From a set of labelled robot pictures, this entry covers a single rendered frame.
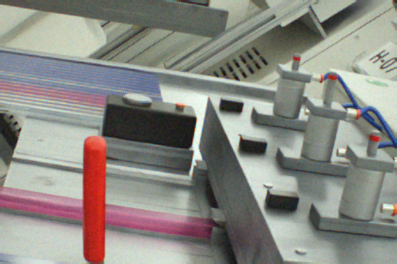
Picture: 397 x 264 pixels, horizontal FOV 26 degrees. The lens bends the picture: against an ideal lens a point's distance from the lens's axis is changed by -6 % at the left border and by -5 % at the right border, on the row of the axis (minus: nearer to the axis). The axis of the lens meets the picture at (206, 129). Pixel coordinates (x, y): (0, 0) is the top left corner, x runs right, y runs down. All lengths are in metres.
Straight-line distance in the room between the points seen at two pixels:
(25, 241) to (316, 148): 0.20
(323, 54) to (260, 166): 1.32
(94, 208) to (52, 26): 4.73
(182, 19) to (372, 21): 0.41
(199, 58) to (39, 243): 1.28
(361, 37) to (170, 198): 1.27
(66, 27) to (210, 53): 3.35
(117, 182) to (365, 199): 0.25
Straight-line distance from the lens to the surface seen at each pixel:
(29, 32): 5.15
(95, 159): 0.41
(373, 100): 0.79
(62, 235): 0.58
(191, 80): 1.07
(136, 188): 0.69
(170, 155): 0.75
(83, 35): 5.13
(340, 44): 1.90
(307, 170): 0.60
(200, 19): 1.84
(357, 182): 0.49
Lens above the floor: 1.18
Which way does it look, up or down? 3 degrees down
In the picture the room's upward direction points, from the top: 58 degrees clockwise
